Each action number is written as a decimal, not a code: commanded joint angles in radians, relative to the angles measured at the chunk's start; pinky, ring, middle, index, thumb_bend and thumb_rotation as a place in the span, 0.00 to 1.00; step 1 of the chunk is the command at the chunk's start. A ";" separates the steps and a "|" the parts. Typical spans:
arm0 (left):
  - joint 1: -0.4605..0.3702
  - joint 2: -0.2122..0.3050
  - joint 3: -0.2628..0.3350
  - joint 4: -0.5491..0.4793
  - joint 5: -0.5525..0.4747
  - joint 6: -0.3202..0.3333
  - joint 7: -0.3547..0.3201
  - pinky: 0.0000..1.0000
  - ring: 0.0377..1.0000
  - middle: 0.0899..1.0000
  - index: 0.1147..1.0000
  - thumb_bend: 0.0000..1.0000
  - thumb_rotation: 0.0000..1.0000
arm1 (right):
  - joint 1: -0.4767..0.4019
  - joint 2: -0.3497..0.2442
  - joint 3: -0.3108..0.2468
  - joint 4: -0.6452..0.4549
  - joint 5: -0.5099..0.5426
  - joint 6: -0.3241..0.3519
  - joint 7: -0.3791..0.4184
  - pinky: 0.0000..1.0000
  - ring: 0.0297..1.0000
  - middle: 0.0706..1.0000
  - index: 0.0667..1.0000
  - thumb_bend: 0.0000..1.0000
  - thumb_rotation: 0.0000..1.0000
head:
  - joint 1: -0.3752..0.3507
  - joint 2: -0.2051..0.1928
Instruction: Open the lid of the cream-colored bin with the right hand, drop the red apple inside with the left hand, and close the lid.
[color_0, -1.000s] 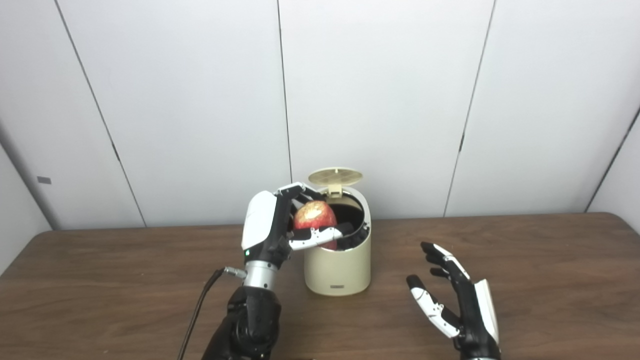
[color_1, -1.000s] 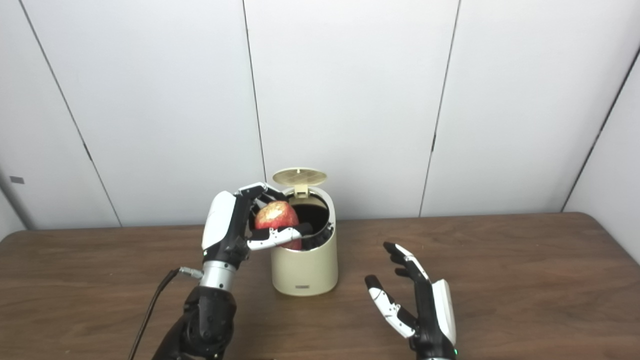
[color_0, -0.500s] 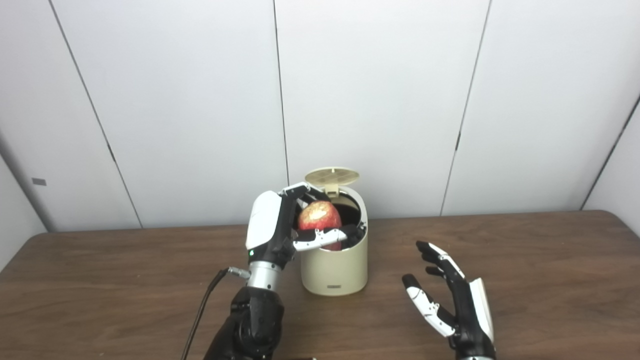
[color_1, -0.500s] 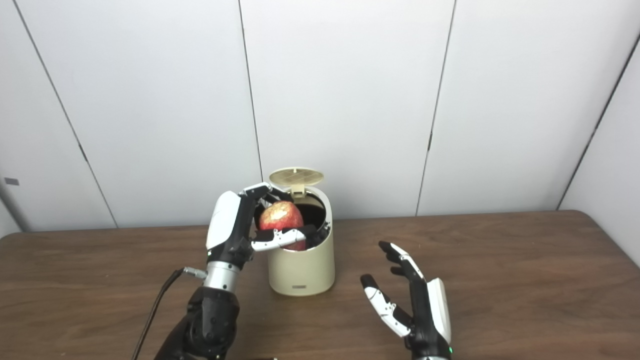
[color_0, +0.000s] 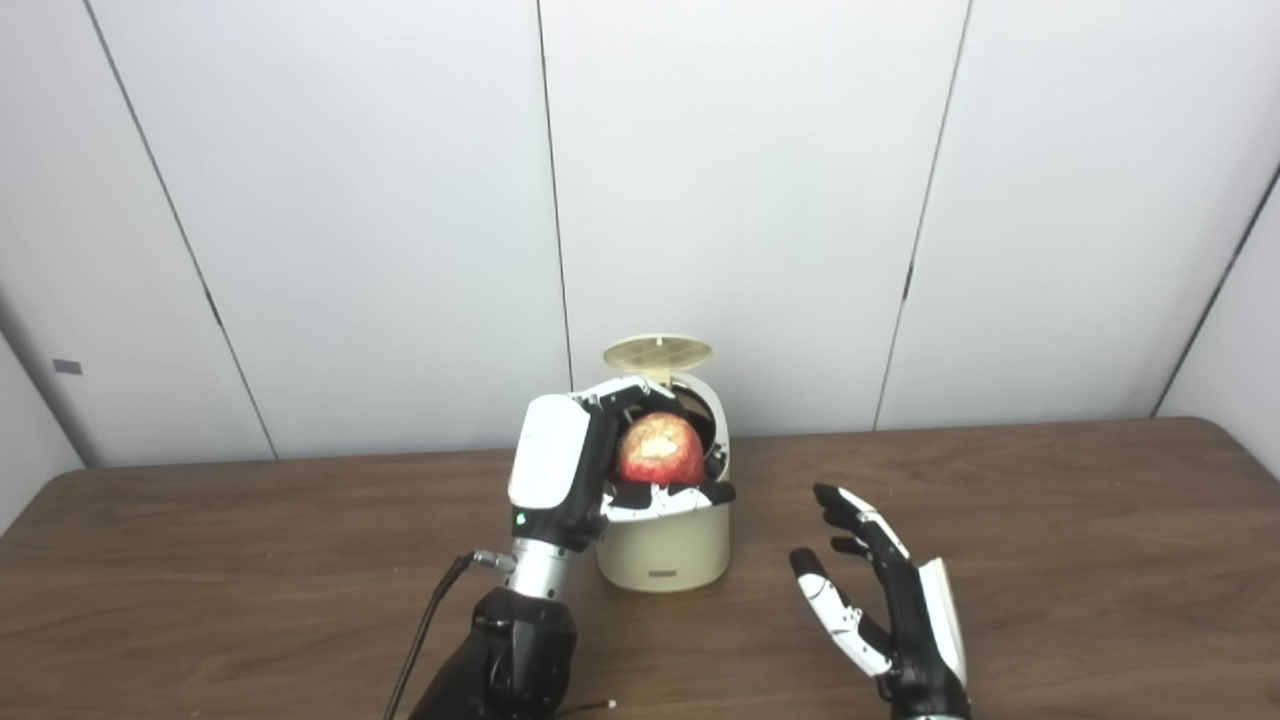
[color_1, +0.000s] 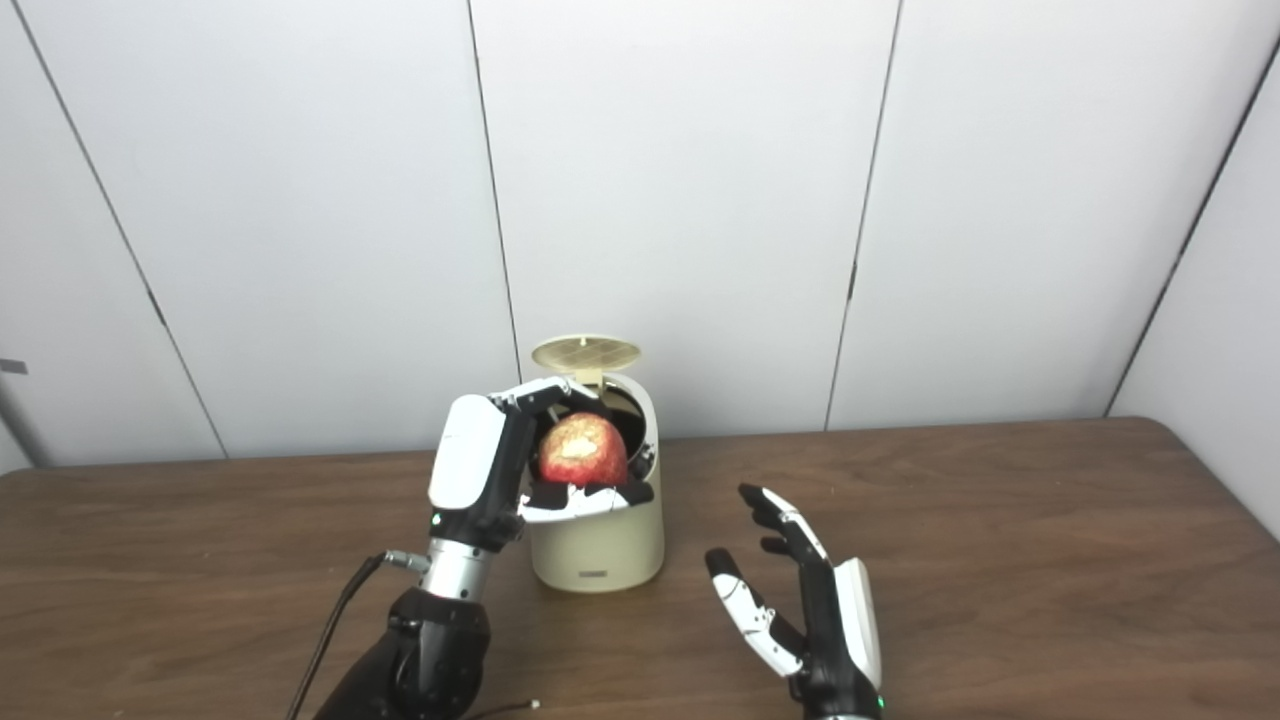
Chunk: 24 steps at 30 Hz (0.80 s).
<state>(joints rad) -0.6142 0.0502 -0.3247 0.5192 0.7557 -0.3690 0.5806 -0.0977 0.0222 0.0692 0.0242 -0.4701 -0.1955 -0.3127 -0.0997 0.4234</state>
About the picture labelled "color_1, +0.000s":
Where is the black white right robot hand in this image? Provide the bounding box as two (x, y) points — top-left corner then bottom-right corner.
(705, 484), (886, 720)

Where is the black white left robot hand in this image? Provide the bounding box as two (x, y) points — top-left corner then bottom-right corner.
(428, 376), (656, 551)

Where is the red apple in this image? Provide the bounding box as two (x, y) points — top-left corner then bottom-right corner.
(539, 412), (630, 489)

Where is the cream round bin lid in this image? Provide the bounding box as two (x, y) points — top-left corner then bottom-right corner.
(531, 335), (641, 386)

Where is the cream-colored bin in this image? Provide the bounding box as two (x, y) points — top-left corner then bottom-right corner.
(525, 335), (666, 594)

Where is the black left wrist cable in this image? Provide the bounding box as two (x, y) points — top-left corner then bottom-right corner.
(285, 550), (431, 720)

